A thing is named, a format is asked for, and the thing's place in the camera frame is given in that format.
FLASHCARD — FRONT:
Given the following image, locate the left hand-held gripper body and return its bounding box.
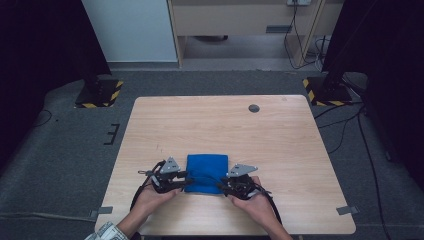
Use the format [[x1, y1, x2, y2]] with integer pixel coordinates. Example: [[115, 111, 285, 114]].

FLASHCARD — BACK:
[[145, 156, 188, 195]]

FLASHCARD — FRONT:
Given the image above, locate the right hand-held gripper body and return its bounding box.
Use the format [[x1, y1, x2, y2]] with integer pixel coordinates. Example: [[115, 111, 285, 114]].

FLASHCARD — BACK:
[[225, 163, 268, 201]]

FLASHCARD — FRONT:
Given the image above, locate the blue towel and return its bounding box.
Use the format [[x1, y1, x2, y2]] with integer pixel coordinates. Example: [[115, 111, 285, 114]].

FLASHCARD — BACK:
[[184, 153, 230, 195]]

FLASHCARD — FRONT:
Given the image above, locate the person's left hand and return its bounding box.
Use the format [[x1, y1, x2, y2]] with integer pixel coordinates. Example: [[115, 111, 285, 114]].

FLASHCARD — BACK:
[[132, 181, 183, 218]]

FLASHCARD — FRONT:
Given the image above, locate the person's right hand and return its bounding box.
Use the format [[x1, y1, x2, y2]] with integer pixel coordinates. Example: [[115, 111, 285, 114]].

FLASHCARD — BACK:
[[229, 175, 277, 225]]

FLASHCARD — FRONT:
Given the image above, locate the grey tape piece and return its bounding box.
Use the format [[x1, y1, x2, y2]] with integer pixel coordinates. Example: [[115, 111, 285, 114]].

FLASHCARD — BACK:
[[88, 206, 114, 220], [335, 205, 361, 216]]

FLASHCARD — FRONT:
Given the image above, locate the black stand base striped edge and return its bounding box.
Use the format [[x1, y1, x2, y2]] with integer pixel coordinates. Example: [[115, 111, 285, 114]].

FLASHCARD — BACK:
[[74, 74, 125, 109], [302, 74, 354, 107]]

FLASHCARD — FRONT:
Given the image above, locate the white cabinet panel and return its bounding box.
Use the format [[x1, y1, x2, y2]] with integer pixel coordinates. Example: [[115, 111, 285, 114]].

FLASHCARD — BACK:
[[81, 0, 179, 64]]

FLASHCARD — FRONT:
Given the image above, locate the black curtain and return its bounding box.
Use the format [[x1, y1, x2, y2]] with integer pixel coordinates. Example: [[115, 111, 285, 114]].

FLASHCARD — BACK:
[[0, 0, 112, 174], [321, 0, 424, 191]]

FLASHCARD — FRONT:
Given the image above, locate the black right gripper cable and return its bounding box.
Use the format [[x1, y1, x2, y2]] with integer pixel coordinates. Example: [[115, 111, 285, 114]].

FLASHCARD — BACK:
[[255, 185, 284, 225]]

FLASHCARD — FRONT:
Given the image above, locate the light grey floor cable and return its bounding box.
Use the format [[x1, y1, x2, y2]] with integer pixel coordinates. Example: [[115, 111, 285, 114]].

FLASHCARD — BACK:
[[0, 211, 98, 223]]

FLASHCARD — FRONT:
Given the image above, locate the long black floor cable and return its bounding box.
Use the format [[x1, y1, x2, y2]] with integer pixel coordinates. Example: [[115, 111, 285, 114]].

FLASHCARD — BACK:
[[356, 106, 390, 240]]

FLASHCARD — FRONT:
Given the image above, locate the black power cable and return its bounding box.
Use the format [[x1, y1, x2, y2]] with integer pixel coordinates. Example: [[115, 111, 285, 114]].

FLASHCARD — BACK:
[[283, 3, 326, 71]]

